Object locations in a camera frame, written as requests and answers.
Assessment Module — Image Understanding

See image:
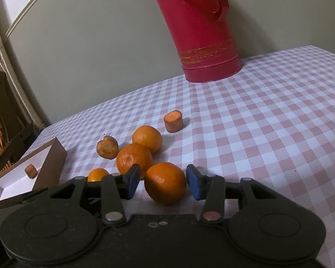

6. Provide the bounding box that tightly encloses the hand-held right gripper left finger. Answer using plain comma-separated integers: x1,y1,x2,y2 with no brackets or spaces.
47,164,141,226

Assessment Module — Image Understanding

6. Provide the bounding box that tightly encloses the pink checkered tablecloth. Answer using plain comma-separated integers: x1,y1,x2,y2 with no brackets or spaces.
17,45,335,268

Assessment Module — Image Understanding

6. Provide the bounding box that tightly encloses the large orange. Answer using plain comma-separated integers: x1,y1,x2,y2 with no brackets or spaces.
116,143,154,180

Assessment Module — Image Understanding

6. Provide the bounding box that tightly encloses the brown dried fruit half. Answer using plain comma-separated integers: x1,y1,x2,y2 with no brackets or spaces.
97,136,119,160

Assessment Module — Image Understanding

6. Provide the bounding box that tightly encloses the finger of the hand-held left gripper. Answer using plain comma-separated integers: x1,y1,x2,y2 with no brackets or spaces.
0,188,48,209

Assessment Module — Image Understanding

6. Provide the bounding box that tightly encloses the small orange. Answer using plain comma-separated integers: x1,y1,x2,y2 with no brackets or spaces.
132,125,163,154
144,162,187,205
87,168,110,183

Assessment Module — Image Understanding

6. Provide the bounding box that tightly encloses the red thermos flask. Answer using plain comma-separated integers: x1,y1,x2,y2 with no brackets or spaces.
146,0,243,83

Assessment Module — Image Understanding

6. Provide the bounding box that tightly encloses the dark wooden wicker chair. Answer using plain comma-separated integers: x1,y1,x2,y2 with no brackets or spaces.
0,71,35,179

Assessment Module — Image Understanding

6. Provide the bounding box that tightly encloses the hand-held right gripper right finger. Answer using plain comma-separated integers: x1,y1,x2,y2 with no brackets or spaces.
186,165,277,225

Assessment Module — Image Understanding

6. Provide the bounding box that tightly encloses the brown cardboard box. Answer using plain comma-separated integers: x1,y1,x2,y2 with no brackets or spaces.
0,137,67,208

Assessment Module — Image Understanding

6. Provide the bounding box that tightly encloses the brownish carrot piece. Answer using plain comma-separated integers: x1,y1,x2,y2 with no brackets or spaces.
25,164,38,178

